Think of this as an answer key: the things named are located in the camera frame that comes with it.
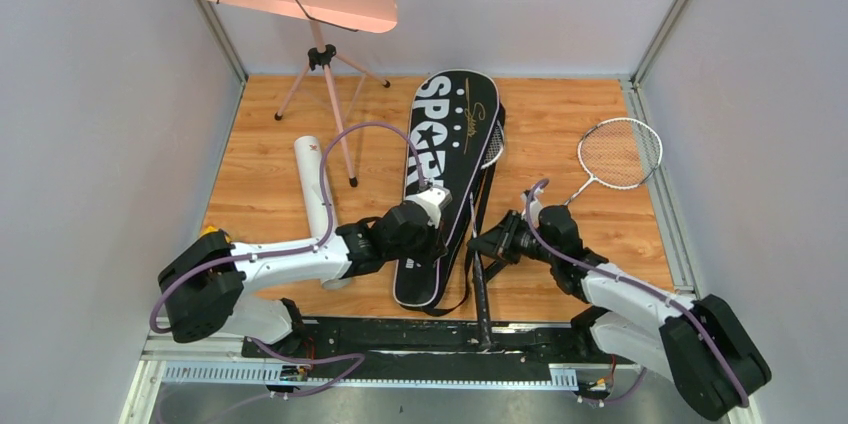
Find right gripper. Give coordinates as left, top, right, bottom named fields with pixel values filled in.
left=467, top=210, right=557, bottom=266

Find black sport racket bag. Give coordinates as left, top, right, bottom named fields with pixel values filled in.
left=393, top=69, right=506, bottom=317

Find white shuttlecock tube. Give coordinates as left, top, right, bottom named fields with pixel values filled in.
left=293, top=136, right=348, bottom=259

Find white racket red strings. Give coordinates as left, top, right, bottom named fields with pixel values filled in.
left=483, top=117, right=664, bottom=283

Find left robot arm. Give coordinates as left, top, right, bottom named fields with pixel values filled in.
left=152, top=188, right=450, bottom=357

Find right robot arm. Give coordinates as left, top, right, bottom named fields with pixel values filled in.
left=468, top=206, right=772, bottom=421

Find yellow blue toy block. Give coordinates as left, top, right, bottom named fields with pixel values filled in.
left=199, top=226, right=231, bottom=242

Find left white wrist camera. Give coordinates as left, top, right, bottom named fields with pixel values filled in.
left=404, top=185, right=452, bottom=227

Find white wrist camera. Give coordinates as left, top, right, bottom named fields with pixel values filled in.
left=404, top=185, right=452, bottom=227
left=520, top=190, right=543, bottom=226

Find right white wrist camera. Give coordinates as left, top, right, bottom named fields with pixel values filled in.
left=520, top=190, right=543, bottom=226

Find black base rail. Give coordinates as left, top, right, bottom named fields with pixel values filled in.
left=142, top=314, right=743, bottom=402

